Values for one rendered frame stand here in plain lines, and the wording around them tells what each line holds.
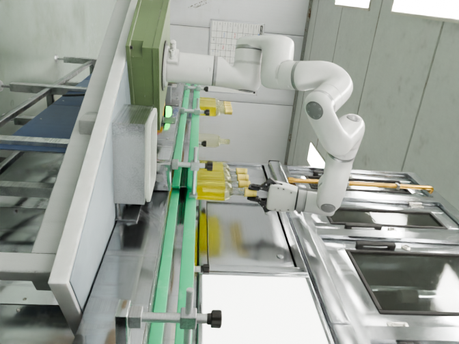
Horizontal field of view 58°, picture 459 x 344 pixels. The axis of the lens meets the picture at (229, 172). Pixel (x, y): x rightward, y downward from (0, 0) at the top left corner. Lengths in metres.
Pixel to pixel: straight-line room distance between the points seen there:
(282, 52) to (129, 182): 0.58
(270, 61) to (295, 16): 6.06
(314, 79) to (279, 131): 6.45
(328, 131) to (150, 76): 0.53
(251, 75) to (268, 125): 6.28
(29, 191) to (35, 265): 0.72
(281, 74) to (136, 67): 0.41
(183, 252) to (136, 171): 0.24
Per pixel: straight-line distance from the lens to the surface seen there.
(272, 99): 7.46
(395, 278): 1.50
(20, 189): 1.56
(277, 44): 1.26
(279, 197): 1.44
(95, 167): 0.92
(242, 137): 7.60
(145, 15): 1.33
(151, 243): 1.05
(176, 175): 1.40
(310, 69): 1.20
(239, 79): 1.31
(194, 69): 1.31
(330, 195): 1.31
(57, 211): 0.92
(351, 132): 1.18
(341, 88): 1.19
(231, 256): 1.34
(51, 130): 1.61
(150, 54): 1.20
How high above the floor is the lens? 0.95
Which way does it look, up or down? 5 degrees up
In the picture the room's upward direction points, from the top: 93 degrees clockwise
